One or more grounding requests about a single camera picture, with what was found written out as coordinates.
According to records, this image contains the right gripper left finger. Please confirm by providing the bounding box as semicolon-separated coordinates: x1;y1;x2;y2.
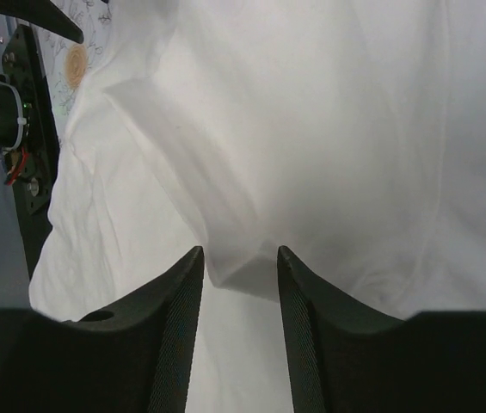
0;247;204;412

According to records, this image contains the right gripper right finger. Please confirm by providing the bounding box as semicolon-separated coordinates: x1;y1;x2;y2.
277;246;486;412

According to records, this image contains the white t shirt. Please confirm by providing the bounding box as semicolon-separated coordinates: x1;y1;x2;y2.
29;1;486;412

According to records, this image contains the floral table mat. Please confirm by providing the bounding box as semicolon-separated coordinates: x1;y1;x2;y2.
38;0;117;121

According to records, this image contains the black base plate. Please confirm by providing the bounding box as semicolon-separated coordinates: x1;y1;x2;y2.
3;24;59;276

